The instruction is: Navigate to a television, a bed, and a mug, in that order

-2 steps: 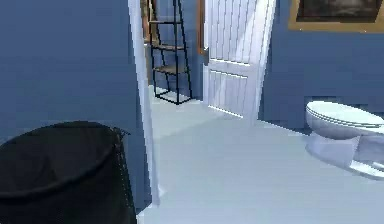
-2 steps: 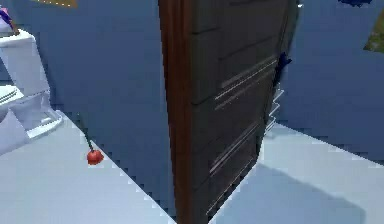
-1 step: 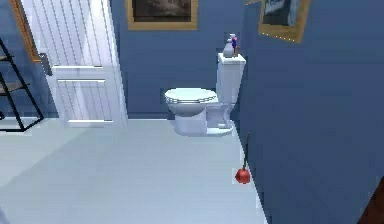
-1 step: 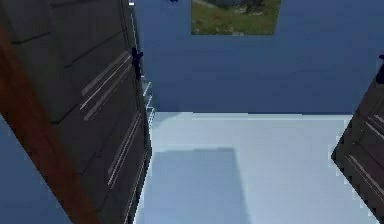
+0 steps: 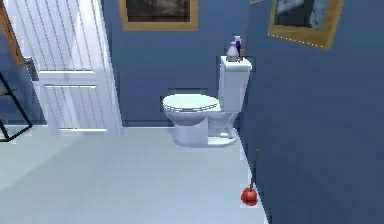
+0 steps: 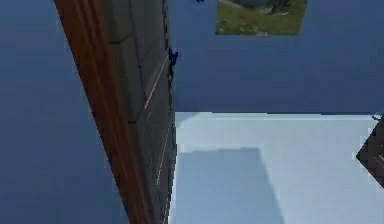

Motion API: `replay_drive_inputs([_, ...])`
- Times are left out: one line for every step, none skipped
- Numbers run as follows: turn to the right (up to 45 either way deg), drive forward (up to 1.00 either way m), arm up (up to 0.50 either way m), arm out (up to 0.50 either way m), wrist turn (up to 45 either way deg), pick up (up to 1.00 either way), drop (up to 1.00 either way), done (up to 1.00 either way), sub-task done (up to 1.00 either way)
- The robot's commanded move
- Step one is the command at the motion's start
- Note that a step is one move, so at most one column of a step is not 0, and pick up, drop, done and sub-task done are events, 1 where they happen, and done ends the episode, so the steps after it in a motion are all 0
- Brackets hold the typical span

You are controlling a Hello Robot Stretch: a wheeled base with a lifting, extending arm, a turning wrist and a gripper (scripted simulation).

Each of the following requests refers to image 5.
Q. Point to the white toilet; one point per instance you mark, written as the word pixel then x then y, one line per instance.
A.
pixel 206 106

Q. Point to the purple spray bottle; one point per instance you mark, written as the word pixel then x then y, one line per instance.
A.
pixel 238 44

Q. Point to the red toilet plunger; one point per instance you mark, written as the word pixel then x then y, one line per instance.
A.
pixel 249 196

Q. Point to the gold framed dark picture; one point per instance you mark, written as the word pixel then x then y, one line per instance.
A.
pixel 158 13

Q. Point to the white slatted door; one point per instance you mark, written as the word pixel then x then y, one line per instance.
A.
pixel 73 66

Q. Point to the gold framed grey picture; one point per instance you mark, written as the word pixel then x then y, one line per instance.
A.
pixel 305 20

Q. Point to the black metal frame stand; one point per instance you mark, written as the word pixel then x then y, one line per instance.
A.
pixel 13 110

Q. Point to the brown wooden frame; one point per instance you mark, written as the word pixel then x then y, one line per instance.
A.
pixel 11 40

